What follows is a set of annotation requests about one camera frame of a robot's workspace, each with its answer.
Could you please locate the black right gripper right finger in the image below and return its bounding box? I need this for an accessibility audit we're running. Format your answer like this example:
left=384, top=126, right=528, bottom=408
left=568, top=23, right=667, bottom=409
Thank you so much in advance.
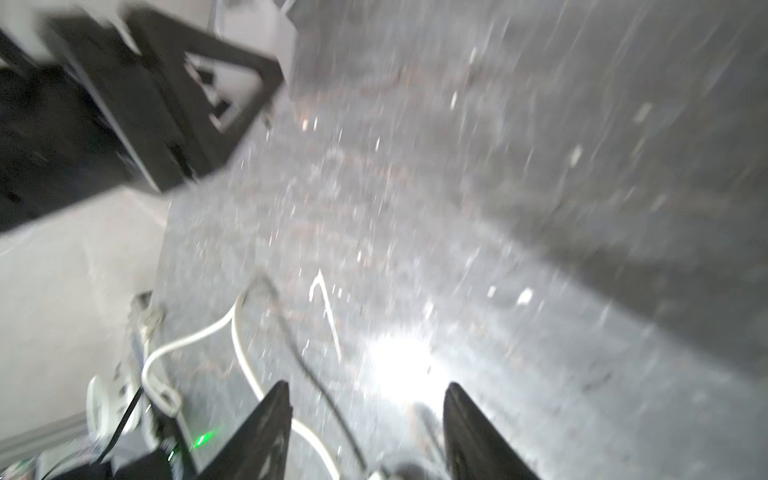
left=443, top=382, right=539, bottom=480

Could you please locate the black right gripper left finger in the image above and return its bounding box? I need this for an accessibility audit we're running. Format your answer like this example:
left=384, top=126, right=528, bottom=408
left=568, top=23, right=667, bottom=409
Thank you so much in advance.
left=197, top=381, right=292, bottom=480

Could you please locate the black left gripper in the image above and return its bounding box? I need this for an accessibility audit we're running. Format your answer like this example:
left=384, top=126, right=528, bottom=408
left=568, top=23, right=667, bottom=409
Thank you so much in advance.
left=1, top=8, right=284, bottom=231

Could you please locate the white power plug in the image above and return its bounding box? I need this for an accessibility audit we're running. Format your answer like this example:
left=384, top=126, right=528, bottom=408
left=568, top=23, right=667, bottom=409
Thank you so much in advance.
left=85, top=362, right=140, bottom=445

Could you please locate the white power strip cord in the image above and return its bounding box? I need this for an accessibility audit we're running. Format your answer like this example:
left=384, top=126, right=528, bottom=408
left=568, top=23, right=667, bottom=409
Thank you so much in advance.
left=140, top=293, right=343, bottom=480

